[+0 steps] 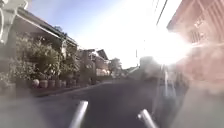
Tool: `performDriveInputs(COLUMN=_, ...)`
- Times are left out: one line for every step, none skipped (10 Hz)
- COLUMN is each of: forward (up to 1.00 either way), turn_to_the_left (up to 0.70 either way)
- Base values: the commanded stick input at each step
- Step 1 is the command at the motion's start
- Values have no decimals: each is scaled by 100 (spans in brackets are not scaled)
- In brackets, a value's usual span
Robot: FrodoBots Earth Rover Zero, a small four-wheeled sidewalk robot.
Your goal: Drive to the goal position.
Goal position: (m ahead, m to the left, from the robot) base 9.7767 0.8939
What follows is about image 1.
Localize green bushes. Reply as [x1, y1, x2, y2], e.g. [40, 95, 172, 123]
[9, 33, 81, 88]

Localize kerb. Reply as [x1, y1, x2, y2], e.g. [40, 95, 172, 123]
[31, 81, 105, 99]

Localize overhead wires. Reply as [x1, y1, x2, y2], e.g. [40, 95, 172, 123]
[154, 0, 170, 27]

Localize row of houses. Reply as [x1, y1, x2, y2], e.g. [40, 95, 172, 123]
[77, 48, 111, 84]

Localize building with overhanging roof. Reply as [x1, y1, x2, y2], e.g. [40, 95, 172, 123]
[0, 0, 80, 98]

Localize red brick building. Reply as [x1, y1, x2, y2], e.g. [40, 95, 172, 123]
[166, 0, 224, 88]

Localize dark asphalt road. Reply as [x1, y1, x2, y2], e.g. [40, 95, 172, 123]
[0, 77, 224, 128]

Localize row of plant pots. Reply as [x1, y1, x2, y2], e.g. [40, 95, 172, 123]
[31, 76, 78, 90]

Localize tree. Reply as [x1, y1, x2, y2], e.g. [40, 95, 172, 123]
[109, 57, 124, 79]

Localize robot's own part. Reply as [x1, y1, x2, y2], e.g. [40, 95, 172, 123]
[137, 108, 159, 128]
[68, 100, 90, 128]

